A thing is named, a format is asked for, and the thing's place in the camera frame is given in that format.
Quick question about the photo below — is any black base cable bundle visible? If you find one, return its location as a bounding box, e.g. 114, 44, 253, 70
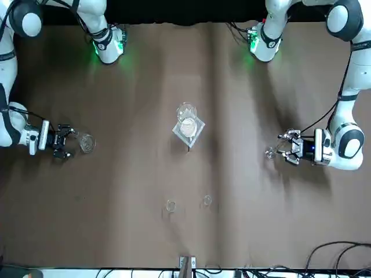
225, 22, 253, 45

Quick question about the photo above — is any large glass beaker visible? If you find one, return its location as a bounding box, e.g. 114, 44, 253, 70
176, 101, 199, 137

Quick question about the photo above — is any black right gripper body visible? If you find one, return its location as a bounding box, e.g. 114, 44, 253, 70
48, 129, 63, 152

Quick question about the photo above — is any aluminium profile post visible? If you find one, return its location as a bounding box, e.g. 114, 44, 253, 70
178, 255, 197, 278

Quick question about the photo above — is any glass graduated cylinder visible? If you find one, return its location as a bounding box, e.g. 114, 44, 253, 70
264, 129, 293, 160

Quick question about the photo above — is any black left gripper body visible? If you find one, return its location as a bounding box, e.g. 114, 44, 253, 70
301, 138, 317, 160

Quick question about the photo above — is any glass conical flask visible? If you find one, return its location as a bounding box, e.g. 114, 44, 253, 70
72, 131, 97, 155

